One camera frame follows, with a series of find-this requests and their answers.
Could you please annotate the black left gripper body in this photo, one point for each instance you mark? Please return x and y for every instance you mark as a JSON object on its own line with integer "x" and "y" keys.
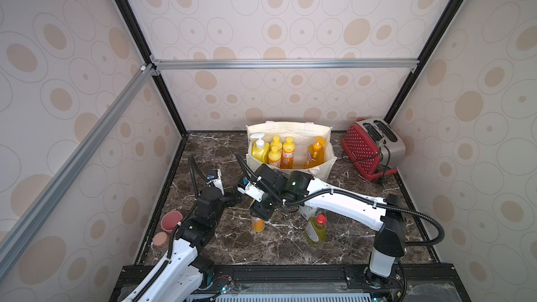
{"x": 228, "y": 199}

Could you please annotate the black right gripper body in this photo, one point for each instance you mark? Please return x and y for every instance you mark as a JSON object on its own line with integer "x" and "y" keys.
{"x": 260, "y": 207}

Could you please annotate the orange bottle yellow cap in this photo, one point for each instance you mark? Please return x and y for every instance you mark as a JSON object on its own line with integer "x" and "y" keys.
{"x": 288, "y": 153}
{"x": 258, "y": 224}
{"x": 275, "y": 156}
{"x": 276, "y": 142}

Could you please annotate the yellow pump dish soap bottle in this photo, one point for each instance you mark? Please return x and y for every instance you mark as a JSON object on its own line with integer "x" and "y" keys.
{"x": 260, "y": 148}

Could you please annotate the orange pump dish soap bottle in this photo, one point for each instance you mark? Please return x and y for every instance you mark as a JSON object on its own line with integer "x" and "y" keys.
{"x": 315, "y": 155}

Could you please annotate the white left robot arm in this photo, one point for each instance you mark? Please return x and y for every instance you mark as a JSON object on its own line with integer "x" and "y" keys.
{"x": 182, "y": 270}

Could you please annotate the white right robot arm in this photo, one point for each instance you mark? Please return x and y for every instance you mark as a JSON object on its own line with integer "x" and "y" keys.
{"x": 303, "y": 189}

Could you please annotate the white bottle green cap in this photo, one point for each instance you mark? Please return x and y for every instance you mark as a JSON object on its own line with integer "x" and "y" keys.
{"x": 307, "y": 212}

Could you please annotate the pink cup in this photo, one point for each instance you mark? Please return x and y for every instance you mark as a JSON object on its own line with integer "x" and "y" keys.
{"x": 170, "y": 220}

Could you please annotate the yellow-green bottle red cap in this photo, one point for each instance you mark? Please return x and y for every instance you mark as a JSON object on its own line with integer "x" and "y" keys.
{"x": 316, "y": 229}

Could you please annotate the red and silver toaster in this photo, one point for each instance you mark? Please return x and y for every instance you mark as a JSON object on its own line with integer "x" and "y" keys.
{"x": 374, "y": 148}

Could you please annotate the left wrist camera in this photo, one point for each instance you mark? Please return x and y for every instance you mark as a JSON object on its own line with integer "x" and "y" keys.
{"x": 214, "y": 179}

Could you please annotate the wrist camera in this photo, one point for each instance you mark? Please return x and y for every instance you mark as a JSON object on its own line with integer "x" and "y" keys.
{"x": 263, "y": 184}
{"x": 214, "y": 179}

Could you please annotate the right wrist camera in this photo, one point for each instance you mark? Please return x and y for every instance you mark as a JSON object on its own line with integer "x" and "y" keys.
{"x": 263, "y": 184}

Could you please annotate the silver left side rail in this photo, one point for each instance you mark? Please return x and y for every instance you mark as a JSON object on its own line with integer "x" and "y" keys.
{"x": 40, "y": 210}

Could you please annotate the black base frame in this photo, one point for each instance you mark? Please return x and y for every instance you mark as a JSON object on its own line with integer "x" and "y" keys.
{"x": 424, "y": 282}

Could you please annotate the silver horizontal back rail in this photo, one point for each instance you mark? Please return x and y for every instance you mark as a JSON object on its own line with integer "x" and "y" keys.
{"x": 368, "y": 63}

